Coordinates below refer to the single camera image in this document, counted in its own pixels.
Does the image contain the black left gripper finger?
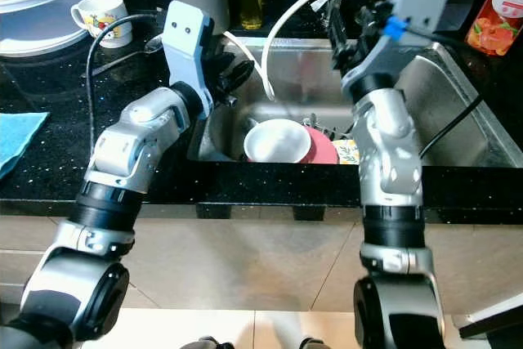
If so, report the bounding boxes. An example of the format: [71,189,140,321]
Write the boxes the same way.
[225,59,256,96]

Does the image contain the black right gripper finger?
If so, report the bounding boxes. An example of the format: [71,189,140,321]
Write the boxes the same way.
[327,0,349,54]

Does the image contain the white bowl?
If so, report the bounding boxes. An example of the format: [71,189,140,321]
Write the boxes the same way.
[244,119,313,163]

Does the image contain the red plate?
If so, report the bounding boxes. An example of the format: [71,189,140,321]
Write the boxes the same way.
[302,124,340,164]

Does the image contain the lemon print teal-rimmed plate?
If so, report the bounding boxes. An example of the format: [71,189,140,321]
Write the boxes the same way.
[333,138,362,164]

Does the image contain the stainless steel sink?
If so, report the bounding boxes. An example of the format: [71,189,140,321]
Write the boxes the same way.
[186,37,523,168]

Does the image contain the peach print bottle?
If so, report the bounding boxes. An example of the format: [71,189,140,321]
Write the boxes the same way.
[464,0,523,57]

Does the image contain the white cartoon mug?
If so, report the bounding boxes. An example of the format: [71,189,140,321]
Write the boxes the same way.
[71,0,133,49]

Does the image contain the blue cloth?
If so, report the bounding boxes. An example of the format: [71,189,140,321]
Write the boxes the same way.
[0,112,50,178]

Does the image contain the beige cabinet front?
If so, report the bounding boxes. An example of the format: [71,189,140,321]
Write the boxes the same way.
[0,218,523,321]

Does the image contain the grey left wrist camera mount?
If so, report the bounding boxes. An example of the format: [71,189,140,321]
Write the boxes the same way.
[163,0,213,117]

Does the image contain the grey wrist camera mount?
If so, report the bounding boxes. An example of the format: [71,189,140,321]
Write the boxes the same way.
[163,0,213,117]
[342,0,450,96]

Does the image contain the long white hose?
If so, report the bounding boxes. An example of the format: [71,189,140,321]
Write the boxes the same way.
[259,0,385,101]

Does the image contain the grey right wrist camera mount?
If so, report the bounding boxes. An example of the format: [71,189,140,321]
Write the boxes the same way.
[342,0,450,96]

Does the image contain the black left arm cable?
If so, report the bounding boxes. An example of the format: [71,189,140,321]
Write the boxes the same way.
[86,12,168,137]

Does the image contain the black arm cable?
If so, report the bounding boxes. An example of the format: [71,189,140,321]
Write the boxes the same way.
[86,12,168,137]
[392,22,487,160]

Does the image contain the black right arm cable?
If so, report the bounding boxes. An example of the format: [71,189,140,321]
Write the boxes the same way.
[392,22,487,160]

